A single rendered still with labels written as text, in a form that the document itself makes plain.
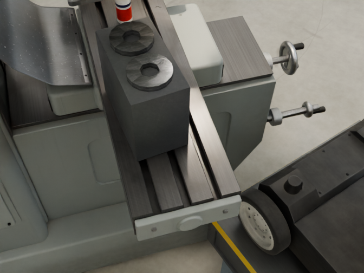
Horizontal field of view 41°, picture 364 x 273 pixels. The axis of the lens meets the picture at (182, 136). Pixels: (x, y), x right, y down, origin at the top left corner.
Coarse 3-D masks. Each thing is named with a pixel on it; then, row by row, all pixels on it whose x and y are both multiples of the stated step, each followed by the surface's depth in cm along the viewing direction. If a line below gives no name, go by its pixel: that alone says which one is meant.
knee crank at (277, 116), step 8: (304, 104) 167; (272, 112) 163; (280, 112) 163; (288, 112) 166; (296, 112) 166; (304, 112) 167; (312, 112) 166; (320, 112) 170; (272, 120) 164; (280, 120) 164
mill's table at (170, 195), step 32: (160, 0) 136; (160, 32) 128; (96, 64) 121; (192, 96) 115; (192, 128) 113; (128, 160) 104; (160, 160) 104; (192, 160) 105; (224, 160) 105; (128, 192) 100; (160, 192) 100; (192, 192) 100; (224, 192) 100; (160, 224) 98; (192, 224) 101
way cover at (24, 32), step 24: (0, 0) 128; (24, 0) 137; (0, 24) 121; (24, 24) 130; (48, 24) 138; (72, 24) 140; (0, 48) 115; (24, 48) 124; (72, 48) 134; (24, 72) 118; (48, 72) 125; (72, 72) 128
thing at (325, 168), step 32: (352, 128) 153; (320, 160) 146; (352, 160) 146; (288, 192) 136; (320, 192) 139; (352, 192) 142; (288, 224) 139; (320, 224) 136; (352, 224) 136; (320, 256) 131; (352, 256) 130
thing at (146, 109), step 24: (120, 24) 100; (144, 24) 100; (120, 48) 96; (144, 48) 96; (120, 72) 94; (144, 72) 94; (168, 72) 92; (120, 96) 97; (144, 96) 90; (168, 96) 91; (120, 120) 107; (144, 120) 94; (168, 120) 97; (144, 144) 100; (168, 144) 104
